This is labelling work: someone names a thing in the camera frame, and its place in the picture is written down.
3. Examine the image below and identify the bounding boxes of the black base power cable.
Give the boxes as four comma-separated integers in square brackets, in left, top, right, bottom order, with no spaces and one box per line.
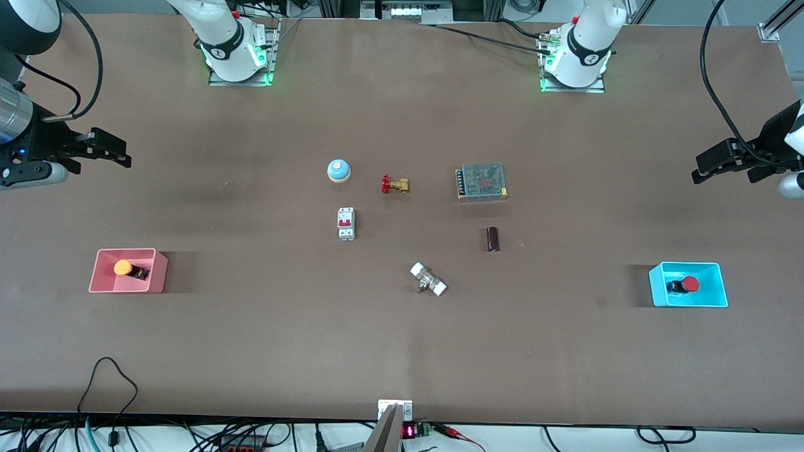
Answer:
[420,19,555,56]

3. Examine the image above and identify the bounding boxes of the metal mesh power supply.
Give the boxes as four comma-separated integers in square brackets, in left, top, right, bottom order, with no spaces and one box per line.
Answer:
[455,162,509,202]

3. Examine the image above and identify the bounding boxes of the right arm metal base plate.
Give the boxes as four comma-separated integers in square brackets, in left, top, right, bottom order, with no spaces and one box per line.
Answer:
[208,18,281,87]

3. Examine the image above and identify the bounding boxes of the black looped cable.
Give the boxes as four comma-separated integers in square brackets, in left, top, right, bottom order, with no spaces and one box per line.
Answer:
[77,357,139,448]

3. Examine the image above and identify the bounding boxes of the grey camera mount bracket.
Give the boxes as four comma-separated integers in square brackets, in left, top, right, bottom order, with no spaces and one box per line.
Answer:
[362,399,414,452]

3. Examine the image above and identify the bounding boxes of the red alligator clip lead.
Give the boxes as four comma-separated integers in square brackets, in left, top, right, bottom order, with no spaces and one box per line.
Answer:
[433,423,487,452]

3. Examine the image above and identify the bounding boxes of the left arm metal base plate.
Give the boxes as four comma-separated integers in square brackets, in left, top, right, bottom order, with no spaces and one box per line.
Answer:
[538,35,606,94]

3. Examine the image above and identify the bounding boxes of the yellow push button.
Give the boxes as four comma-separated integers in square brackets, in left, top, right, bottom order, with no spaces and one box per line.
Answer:
[114,259,150,281]

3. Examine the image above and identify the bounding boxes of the silver valve white caps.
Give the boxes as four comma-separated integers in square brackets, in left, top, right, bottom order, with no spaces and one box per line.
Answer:
[410,262,448,297]

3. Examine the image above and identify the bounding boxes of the cyan plastic bin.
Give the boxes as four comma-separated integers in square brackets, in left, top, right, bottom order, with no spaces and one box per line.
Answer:
[648,262,729,308]

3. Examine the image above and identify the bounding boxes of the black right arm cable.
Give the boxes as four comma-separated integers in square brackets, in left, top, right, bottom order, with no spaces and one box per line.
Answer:
[13,0,104,120]

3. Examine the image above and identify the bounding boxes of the pink plastic bin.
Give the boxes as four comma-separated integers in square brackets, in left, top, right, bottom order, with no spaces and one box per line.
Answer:
[89,248,169,294]

